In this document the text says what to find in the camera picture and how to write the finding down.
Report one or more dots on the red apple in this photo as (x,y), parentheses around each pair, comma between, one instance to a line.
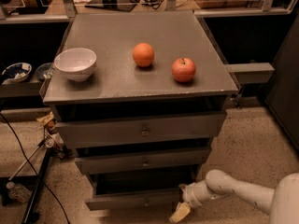
(183,70)

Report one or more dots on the grey top drawer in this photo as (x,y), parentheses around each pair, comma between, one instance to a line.
(112,132)

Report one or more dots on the blue patterned bowl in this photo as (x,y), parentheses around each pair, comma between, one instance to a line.
(18,72)

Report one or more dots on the white ceramic bowl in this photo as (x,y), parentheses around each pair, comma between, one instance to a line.
(76,64)

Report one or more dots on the grey side shelf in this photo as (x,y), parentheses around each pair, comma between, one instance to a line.
(251,73)

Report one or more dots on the small dark bowl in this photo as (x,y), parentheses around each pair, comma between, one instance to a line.
(44,71)

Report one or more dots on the grey bottom drawer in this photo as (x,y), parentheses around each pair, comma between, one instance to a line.
(138,188)

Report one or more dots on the orange fruit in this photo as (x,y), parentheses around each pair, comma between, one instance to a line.
(143,54)

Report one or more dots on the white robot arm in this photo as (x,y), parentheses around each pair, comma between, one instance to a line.
(281,204)

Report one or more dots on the black monitor base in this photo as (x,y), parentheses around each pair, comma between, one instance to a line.
(115,5)

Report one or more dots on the clear plastic bottle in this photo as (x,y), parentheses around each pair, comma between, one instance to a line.
(18,192)

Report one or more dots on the grey drawer cabinet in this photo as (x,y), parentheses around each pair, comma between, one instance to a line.
(120,89)

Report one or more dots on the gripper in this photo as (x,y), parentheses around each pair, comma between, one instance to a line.
(189,197)

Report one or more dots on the black tripod stand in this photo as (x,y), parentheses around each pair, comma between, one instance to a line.
(30,216)

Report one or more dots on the crumpled snack wrapper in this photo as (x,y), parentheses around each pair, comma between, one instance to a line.
(48,122)

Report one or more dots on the grey drawer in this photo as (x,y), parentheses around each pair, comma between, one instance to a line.
(112,132)
(142,160)
(138,188)

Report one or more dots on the grey middle drawer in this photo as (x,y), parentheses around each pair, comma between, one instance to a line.
(142,160)

